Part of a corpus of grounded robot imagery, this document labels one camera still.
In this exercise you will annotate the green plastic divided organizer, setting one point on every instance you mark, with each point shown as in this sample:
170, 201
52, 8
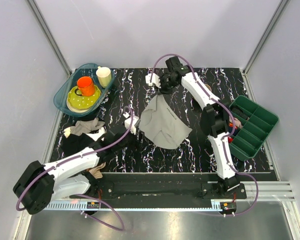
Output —
249, 139

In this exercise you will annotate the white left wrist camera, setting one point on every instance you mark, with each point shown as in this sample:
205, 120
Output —
131, 122

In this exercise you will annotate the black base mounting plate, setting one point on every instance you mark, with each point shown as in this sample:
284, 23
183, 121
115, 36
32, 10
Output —
161, 191

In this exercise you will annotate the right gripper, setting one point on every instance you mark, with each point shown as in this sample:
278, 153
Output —
162, 91

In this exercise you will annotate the beige tan garment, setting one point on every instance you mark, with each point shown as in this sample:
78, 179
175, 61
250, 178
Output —
96, 171

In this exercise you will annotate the yellow green dotted plate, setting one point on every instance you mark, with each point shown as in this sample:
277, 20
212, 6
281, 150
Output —
78, 103

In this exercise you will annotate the light grey garment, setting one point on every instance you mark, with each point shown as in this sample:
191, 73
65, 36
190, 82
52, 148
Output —
84, 127

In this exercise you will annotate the red white rolled underwear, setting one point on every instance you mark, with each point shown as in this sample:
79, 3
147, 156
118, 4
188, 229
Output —
231, 138

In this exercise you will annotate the beige ceramic mug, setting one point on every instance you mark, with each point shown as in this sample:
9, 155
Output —
209, 88

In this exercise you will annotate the cream yellow cup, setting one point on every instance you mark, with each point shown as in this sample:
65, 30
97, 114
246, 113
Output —
104, 76

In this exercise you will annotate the grey underwear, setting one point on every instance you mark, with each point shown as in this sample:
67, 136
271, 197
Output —
161, 125

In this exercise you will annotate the black white striped rolled underwear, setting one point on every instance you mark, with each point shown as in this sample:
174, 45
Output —
244, 114

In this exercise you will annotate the orange cup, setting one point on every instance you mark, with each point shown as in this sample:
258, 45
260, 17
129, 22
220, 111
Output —
85, 87

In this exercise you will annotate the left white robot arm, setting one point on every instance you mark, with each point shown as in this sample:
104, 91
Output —
41, 184

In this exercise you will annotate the black garment pile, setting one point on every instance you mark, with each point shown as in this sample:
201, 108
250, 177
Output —
74, 144

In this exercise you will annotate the pinkish beige rolled underwear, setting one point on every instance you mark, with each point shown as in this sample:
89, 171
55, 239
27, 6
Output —
237, 123

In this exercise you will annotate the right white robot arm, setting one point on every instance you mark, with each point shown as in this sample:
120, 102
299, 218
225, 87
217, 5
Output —
214, 122

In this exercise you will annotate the teal transparent plastic basin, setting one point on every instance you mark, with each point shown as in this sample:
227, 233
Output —
88, 69

